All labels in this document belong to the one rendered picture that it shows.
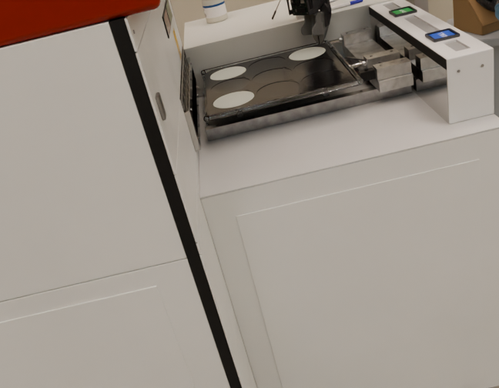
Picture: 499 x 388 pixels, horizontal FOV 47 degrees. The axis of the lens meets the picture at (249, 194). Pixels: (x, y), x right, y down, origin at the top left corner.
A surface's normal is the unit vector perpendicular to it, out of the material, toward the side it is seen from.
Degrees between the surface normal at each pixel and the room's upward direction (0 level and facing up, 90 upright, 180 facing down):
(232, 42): 90
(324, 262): 90
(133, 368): 90
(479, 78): 90
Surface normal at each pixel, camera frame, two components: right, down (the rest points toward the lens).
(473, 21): -0.91, 0.35
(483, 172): 0.09, 0.47
